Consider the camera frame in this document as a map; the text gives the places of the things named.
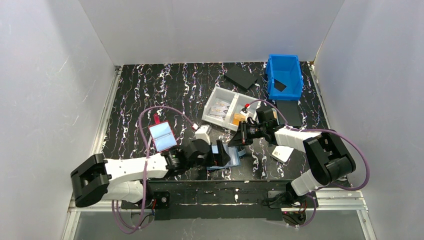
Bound red open card holder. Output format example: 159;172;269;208
148;113;177;153

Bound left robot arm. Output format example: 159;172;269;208
70;125;231;208

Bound white cards in tray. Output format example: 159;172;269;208
207;98;231;120

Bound black flat sleeve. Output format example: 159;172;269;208
276;100;303;128

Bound black box on table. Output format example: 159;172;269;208
224;65;258;90

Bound white divided plastic tray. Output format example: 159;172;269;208
201;86;261;131

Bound blue plastic bin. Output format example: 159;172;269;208
265;54;304;101

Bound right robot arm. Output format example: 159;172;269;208
228;106;356;201

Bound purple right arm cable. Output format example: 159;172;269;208
243;99;371;229

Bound orange card in tray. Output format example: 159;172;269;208
231;113;247;127

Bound black card in bin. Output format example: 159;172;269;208
273;79;287;92

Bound blue leather card holder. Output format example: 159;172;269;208
206;144;246;171

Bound white power bank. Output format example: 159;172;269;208
271;145;294;163

